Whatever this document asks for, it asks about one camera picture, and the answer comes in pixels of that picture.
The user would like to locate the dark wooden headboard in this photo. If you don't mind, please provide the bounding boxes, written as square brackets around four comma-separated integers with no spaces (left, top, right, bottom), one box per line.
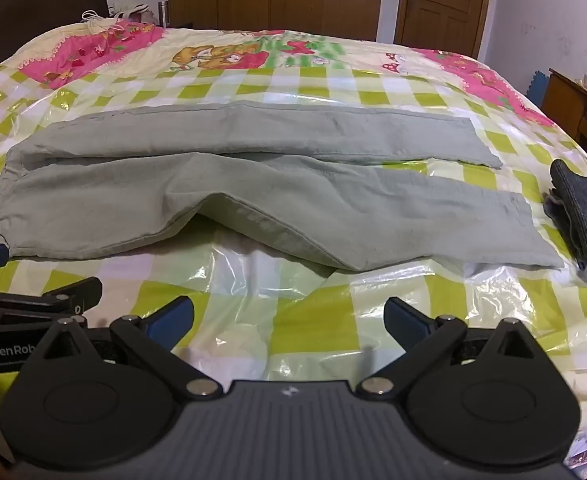
[0,0,112,72]

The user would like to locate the grey-green pants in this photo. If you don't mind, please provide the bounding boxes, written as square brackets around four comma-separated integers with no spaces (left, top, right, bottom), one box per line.
[0,100,565,272]

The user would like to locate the wooden cabinet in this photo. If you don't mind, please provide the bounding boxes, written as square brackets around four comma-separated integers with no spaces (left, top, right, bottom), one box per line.
[542,67,587,157]

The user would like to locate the clear plastic sheet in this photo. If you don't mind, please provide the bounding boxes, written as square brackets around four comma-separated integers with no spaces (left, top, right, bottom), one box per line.
[0,67,587,376]

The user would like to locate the white and pink bag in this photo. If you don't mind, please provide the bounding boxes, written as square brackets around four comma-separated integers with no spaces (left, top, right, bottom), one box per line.
[107,2,150,25]

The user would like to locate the brown wooden door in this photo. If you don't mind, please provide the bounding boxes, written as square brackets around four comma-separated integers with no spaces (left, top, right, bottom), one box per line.
[395,0,495,61]

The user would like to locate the white cable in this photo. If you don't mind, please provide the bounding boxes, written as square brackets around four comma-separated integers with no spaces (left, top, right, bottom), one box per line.
[79,8,125,37]

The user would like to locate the blue foam mat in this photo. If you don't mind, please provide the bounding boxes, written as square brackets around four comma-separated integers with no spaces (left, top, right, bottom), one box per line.
[525,69,550,107]

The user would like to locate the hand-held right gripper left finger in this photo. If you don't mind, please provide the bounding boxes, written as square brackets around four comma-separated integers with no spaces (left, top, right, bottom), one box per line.
[22,296,224,401]

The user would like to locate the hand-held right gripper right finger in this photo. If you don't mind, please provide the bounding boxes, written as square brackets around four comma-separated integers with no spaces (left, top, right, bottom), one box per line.
[356,296,557,400]

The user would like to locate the printed checkered blanket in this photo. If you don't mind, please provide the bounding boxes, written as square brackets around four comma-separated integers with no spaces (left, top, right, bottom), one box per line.
[0,22,587,480]

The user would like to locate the folded dark grey cloth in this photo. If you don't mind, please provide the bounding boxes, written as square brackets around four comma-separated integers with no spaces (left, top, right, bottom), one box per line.
[542,158,587,285]

